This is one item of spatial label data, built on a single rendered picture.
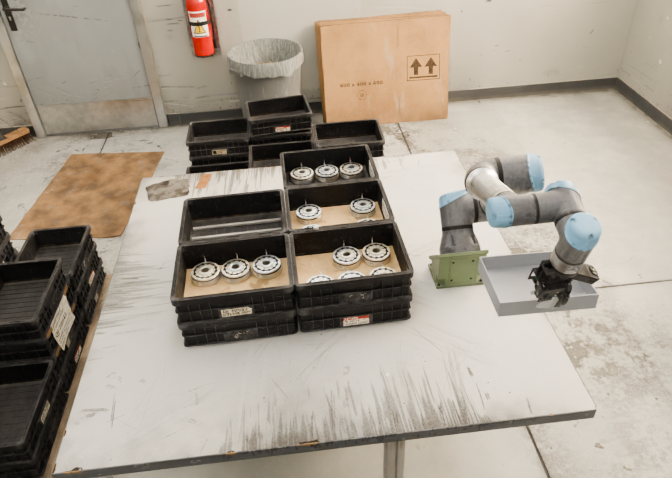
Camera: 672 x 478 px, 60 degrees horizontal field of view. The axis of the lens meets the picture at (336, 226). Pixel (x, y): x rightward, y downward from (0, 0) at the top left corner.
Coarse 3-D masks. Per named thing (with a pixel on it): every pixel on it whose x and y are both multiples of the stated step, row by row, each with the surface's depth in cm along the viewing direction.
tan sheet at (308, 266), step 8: (392, 248) 219; (304, 256) 218; (312, 256) 217; (320, 256) 217; (328, 256) 217; (392, 256) 216; (296, 264) 214; (304, 264) 214; (312, 264) 214; (320, 264) 214; (328, 264) 213; (360, 264) 213; (392, 264) 212; (304, 272) 210; (312, 272) 210; (328, 272) 210; (336, 272) 210; (344, 272) 209; (360, 272) 209; (368, 272) 209; (304, 280) 207
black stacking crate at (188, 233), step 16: (192, 208) 236; (208, 208) 237; (224, 208) 238; (240, 208) 239; (256, 208) 240; (272, 208) 241; (192, 224) 237; (208, 224) 237; (256, 224) 235; (272, 224) 235
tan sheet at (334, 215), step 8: (328, 208) 242; (336, 208) 242; (344, 208) 242; (376, 208) 241; (328, 216) 238; (336, 216) 237; (344, 216) 237; (352, 216) 237; (376, 216) 236; (296, 224) 234; (320, 224) 233; (328, 224) 233
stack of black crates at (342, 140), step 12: (360, 120) 358; (372, 120) 358; (324, 132) 360; (336, 132) 361; (348, 132) 361; (360, 132) 362; (372, 132) 363; (324, 144) 357; (336, 144) 335; (348, 144) 334; (372, 144) 336; (384, 144) 337; (372, 156) 342; (384, 156) 342
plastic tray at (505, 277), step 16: (496, 256) 172; (512, 256) 173; (528, 256) 173; (544, 256) 174; (480, 272) 172; (496, 272) 173; (512, 272) 173; (528, 272) 172; (496, 288) 167; (512, 288) 167; (528, 288) 167; (576, 288) 166; (592, 288) 160; (496, 304) 159; (512, 304) 156; (528, 304) 157; (576, 304) 158; (592, 304) 159
